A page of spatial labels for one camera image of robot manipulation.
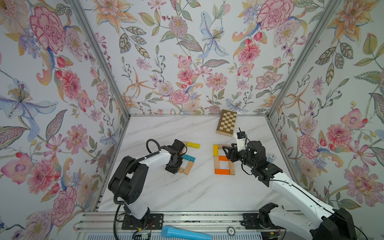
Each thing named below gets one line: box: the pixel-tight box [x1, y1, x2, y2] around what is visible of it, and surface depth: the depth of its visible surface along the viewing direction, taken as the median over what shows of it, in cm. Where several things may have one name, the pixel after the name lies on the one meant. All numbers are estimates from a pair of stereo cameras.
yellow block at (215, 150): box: [213, 144, 219, 157], surface depth 103 cm
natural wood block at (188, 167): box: [183, 161, 194, 176], surface depth 94 cm
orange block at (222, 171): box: [214, 169, 231, 175], surface depth 92 cm
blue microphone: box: [161, 226, 212, 240], surface depth 71 cm
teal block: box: [182, 154, 196, 163], surface depth 99 cm
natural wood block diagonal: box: [228, 161, 236, 175], surface depth 93 cm
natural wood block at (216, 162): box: [214, 156, 220, 169], surface depth 97 cm
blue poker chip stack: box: [266, 153, 277, 163], surface depth 92 cm
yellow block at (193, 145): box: [186, 142, 201, 149], surface depth 105 cm
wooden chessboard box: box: [215, 109, 238, 137], surface depth 116 cm
